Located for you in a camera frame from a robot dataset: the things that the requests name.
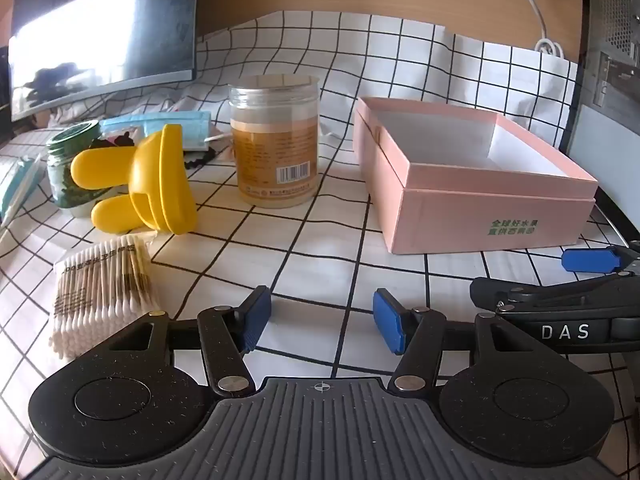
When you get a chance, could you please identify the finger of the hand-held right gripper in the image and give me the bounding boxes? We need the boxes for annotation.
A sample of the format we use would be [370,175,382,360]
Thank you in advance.
[561,246,640,276]

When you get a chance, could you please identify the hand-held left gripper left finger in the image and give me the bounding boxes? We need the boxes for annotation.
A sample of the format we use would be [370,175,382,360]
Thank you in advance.
[107,285,272,396]

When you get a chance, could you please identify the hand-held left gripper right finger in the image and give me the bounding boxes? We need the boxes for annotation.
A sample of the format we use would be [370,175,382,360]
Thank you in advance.
[372,287,543,396]

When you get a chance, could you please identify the pink cardboard box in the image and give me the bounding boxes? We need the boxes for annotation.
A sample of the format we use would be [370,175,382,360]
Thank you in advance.
[352,96,599,256]

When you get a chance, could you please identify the yellow silicone toy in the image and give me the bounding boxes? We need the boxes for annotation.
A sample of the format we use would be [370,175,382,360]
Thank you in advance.
[70,124,198,235]

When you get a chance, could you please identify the white black checked tablecloth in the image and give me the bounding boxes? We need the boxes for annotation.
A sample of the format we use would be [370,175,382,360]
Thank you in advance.
[0,10,633,480]

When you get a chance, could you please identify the pack of cotton swabs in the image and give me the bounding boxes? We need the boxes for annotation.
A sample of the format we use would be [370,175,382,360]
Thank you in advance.
[48,234,162,361]

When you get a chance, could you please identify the clear plastic jar beige contents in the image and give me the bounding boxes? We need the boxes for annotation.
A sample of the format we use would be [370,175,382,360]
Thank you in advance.
[229,74,321,209]

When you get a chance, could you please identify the black patterned packet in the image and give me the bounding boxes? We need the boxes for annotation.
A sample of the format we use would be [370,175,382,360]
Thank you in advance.
[182,137,221,171]

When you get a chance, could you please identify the grey computer tower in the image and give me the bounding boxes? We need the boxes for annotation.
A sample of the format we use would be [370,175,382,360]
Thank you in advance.
[565,0,640,171]

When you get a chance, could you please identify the green glass jar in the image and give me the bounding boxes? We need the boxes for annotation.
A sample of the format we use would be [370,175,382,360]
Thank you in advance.
[46,121,103,218]

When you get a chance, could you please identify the wrapped light blue face mask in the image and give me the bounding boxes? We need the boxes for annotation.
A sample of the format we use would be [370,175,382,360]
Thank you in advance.
[0,152,43,226]

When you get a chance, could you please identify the black computer monitor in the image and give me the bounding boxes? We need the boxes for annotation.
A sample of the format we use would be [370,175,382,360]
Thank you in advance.
[9,0,201,123]

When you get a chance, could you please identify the white cable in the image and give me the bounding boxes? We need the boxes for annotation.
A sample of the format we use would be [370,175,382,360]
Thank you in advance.
[500,0,563,58]

